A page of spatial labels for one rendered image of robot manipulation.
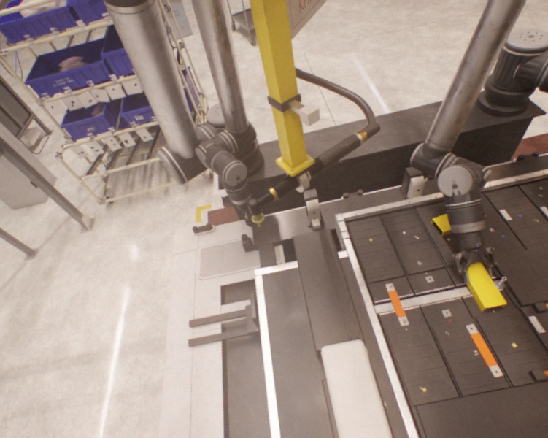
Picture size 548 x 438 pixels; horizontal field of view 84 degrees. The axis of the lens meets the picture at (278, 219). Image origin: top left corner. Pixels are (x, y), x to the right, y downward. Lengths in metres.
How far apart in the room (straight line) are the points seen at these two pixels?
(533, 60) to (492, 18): 0.75
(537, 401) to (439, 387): 0.24
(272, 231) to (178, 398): 0.78
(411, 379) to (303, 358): 0.33
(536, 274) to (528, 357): 0.29
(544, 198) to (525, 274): 0.38
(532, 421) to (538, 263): 0.50
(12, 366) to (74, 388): 0.61
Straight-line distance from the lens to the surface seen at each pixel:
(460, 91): 1.30
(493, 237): 1.39
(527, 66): 2.01
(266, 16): 0.67
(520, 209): 1.51
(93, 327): 2.83
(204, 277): 1.50
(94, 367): 2.69
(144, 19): 1.04
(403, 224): 1.33
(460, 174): 1.15
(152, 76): 1.15
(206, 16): 1.13
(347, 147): 1.00
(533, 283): 1.33
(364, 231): 1.29
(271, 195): 0.89
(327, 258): 1.11
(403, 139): 1.87
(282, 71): 0.72
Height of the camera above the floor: 2.06
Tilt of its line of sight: 51 degrees down
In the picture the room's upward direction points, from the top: 16 degrees counter-clockwise
